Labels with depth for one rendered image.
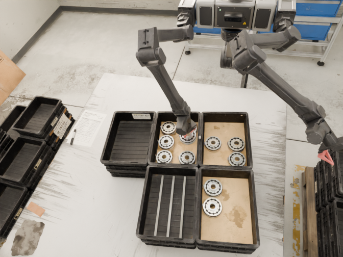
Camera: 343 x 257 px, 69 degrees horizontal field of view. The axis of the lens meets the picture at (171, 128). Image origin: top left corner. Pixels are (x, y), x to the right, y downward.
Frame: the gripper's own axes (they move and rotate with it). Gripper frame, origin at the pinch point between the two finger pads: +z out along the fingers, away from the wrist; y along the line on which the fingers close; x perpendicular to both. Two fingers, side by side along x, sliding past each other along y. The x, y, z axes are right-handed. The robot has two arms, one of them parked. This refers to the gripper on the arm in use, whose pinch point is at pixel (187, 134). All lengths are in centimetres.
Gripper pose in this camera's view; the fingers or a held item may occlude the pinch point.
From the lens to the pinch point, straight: 150.2
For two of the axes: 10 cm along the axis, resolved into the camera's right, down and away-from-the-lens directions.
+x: -6.2, -6.1, 4.9
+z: 1.3, 5.4, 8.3
